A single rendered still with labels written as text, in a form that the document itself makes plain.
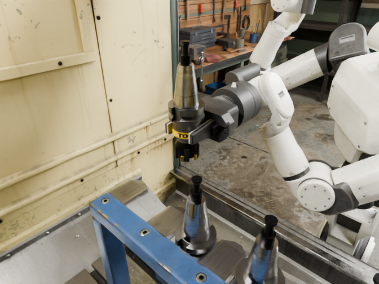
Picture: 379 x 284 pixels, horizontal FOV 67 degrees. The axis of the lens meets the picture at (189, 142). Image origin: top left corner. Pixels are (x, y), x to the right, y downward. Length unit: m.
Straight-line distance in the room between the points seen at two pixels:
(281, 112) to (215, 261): 0.35
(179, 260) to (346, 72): 0.64
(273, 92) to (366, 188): 0.28
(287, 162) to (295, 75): 0.38
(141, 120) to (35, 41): 0.44
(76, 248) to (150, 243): 0.61
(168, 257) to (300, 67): 0.74
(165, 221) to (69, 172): 0.55
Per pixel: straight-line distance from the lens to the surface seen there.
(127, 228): 0.47
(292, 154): 0.69
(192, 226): 0.42
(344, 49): 0.96
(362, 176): 0.70
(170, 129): 0.52
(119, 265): 0.63
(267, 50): 0.97
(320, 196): 0.69
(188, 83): 0.46
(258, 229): 1.16
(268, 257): 0.37
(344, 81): 0.85
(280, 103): 0.65
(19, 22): 0.81
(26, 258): 1.03
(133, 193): 0.54
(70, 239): 1.04
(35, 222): 1.02
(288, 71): 0.99
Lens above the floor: 1.56
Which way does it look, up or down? 30 degrees down
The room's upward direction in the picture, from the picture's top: straight up
